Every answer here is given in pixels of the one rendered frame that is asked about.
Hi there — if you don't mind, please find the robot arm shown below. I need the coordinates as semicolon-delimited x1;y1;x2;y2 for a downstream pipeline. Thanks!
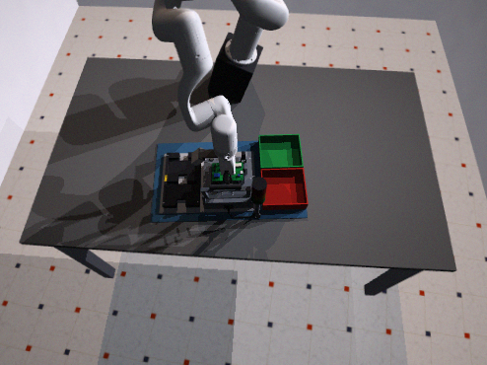
152;0;289;166

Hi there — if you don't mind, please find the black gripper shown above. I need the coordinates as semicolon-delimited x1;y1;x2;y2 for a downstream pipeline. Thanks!
218;155;236;184

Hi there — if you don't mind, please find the green circuit board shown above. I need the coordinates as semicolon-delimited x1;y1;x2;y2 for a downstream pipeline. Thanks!
212;162;244;182

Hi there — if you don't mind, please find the red open-top bin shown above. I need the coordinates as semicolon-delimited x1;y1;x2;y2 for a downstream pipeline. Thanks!
260;168;308;210

